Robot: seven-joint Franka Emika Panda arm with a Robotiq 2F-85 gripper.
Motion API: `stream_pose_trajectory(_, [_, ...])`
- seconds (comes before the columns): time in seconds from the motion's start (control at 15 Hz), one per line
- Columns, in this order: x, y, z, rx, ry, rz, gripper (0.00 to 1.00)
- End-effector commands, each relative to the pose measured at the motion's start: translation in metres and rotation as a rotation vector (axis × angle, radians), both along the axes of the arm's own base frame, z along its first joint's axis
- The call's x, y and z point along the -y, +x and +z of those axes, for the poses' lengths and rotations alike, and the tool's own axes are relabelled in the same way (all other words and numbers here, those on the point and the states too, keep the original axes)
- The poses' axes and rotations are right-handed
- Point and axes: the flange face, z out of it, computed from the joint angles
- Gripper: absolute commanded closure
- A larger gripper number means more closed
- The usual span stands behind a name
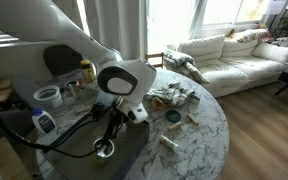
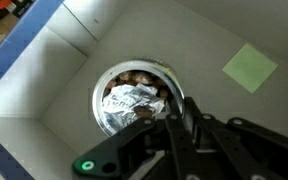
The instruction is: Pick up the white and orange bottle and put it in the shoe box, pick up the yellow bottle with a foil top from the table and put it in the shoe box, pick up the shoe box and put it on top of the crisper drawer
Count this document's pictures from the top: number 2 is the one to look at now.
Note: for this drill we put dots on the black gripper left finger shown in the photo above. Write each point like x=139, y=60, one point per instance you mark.
x=130, y=140

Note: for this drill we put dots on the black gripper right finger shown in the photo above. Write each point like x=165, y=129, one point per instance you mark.
x=250, y=150

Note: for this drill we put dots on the yellow green nut can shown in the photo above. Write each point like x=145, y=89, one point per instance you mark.
x=127, y=103

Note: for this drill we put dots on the dark blue shoe box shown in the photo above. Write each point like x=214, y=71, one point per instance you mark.
x=217, y=33

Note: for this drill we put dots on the green sticky note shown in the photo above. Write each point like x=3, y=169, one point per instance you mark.
x=250, y=68

